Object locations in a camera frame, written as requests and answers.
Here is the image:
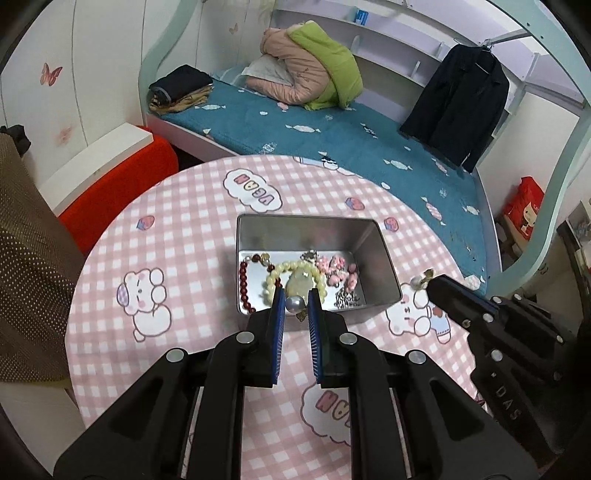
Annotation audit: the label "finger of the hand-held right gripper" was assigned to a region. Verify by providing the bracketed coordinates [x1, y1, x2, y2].
[490, 294, 578, 385]
[427, 274, 509, 333]

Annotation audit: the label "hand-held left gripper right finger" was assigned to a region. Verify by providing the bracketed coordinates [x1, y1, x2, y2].
[307, 288, 539, 480]

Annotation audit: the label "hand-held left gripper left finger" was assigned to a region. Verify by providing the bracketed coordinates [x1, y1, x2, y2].
[53, 286, 286, 480]

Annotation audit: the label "silver pearl pendant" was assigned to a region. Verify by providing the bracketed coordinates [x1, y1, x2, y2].
[285, 295, 309, 321]

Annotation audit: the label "yellow bead bracelet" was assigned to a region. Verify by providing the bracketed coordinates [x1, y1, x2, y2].
[262, 260, 329, 305]

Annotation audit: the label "pink flower chain bracelet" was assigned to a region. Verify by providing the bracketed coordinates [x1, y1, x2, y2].
[302, 250, 363, 309]

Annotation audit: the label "grey metal tin box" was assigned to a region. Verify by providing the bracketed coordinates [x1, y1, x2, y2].
[235, 213, 402, 315]

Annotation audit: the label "red printed bag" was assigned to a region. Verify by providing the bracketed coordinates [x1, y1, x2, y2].
[502, 176, 546, 241]

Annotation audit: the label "pink checked tablecloth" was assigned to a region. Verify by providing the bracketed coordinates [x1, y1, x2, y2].
[67, 154, 488, 480]

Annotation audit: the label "teal candy-print bed sheet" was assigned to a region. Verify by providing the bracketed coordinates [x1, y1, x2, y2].
[161, 67, 490, 296]

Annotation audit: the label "black coat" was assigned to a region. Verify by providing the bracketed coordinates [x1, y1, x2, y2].
[399, 41, 511, 174]

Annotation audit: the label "red cloth stool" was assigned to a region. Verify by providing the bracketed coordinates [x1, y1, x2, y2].
[58, 134, 181, 257]

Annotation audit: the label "yellow-brown folded cloth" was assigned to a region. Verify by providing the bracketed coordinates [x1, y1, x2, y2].
[150, 85, 215, 116]

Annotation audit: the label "brown dotted cloth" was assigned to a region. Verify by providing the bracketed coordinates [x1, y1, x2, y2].
[0, 134, 86, 384]

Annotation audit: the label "white pillow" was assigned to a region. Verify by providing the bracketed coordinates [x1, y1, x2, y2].
[242, 58, 296, 88]

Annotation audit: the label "pink padded jacket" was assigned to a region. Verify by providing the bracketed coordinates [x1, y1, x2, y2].
[245, 25, 333, 106]

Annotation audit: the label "dark folded clothes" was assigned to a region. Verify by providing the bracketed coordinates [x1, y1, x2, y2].
[148, 65, 215, 104]

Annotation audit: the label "green padded jacket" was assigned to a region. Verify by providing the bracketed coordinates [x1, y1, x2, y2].
[288, 22, 363, 112]

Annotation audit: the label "black cloth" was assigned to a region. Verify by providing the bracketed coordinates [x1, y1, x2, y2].
[0, 124, 31, 158]

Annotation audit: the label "red bead bracelet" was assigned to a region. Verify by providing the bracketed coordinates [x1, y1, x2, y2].
[239, 252, 278, 315]

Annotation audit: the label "white wall shelf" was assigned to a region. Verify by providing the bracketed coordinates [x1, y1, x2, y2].
[270, 0, 587, 109]

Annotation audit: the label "mint bed frame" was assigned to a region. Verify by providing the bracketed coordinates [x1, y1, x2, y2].
[139, 0, 591, 296]

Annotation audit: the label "pink butterfly wall sticker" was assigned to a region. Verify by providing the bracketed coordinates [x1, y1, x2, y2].
[39, 62, 63, 86]

